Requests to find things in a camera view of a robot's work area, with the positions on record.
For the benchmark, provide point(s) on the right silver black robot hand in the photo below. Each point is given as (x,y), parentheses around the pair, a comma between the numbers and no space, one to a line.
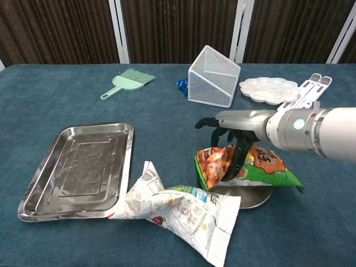
(244,122)

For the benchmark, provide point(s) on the orange green snack bag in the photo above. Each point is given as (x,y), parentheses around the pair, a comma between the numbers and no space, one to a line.
(264,167)

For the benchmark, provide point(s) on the white green snack bag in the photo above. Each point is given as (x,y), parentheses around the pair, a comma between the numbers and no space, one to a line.
(189,217)

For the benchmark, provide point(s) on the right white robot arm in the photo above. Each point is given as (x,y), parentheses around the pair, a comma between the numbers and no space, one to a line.
(328,133)

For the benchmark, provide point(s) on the white flower-shaped paint palette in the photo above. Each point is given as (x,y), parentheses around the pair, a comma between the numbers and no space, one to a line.
(267,89)

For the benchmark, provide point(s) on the blue item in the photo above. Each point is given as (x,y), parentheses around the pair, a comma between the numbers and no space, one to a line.
(182,84)

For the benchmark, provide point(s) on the white folding laptop stand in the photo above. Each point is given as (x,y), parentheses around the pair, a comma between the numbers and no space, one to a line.
(311,93)

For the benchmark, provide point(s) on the round stainless steel plate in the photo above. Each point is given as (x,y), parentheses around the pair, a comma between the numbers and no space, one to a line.
(250,197)

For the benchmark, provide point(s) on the mint green hand brush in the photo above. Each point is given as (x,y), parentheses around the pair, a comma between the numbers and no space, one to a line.
(128,82)

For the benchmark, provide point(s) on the rectangular stainless steel tray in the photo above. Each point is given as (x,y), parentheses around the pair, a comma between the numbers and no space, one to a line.
(80,169)

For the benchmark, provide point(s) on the blue felt table cover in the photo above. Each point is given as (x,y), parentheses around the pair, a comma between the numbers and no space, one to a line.
(55,91)

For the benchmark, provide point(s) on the brown screen panel white frame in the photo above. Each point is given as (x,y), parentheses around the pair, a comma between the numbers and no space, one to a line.
(292,30)
(178,27)
(351,55)
(55,30)

